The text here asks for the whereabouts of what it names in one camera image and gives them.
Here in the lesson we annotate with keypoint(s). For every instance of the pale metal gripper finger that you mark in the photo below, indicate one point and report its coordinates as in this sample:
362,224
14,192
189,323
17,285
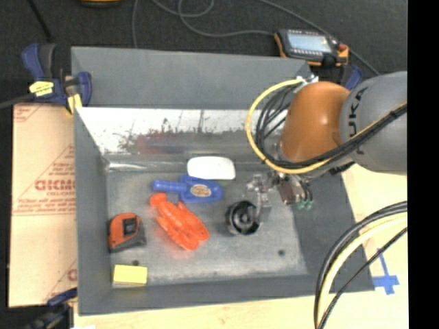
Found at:
256,183
263,211

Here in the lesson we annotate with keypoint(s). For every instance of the white oval soap bar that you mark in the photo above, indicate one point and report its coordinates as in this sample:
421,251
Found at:
211,168

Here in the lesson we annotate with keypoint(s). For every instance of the blue plastic scoop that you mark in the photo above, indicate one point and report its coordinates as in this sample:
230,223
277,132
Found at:
200,191

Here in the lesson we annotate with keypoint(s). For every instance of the grey metal bin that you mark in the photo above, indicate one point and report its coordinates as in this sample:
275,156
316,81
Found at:
219,252

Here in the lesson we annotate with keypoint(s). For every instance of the orange plastic ribbed toy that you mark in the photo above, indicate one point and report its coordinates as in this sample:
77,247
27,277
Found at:
180,223

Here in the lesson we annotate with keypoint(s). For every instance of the orange and black tape measure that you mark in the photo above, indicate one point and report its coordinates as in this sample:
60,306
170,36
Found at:
125,231

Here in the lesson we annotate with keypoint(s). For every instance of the yellow sponge block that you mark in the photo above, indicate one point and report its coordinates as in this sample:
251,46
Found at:
130,275

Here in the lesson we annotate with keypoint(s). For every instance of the brown cardboard board red print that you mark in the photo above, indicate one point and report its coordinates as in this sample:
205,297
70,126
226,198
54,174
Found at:
41,170

